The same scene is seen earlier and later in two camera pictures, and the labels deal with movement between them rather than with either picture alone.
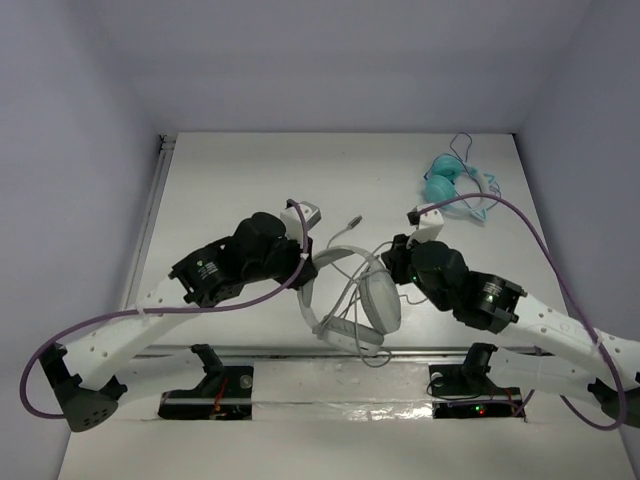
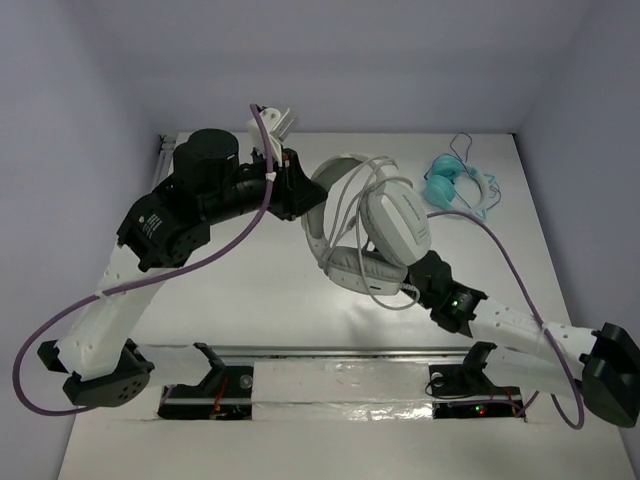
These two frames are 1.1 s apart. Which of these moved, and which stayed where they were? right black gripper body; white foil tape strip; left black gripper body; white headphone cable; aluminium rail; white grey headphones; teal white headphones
Moved: right black gripper body; left black gripper body; white grey headphones; white headphone cable
Stayed: teal white headphones; aluminium rail; white foil tape strip
